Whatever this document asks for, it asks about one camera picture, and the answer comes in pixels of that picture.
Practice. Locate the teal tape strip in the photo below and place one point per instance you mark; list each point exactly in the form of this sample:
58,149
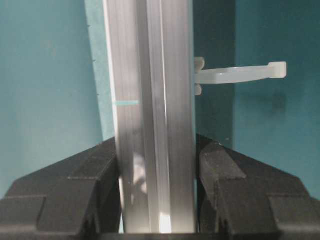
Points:
94,10

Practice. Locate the teal table cloth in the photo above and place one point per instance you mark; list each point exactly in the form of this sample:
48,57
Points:
48,101

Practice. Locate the large aluminium rail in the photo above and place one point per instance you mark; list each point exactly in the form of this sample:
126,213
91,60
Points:
151,65

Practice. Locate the right white cable tie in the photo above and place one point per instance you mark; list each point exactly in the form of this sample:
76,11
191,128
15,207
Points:
232,75

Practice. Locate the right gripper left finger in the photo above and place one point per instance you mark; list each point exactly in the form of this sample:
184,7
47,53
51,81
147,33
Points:
77,198

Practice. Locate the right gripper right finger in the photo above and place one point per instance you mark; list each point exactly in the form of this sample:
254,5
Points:
241,198

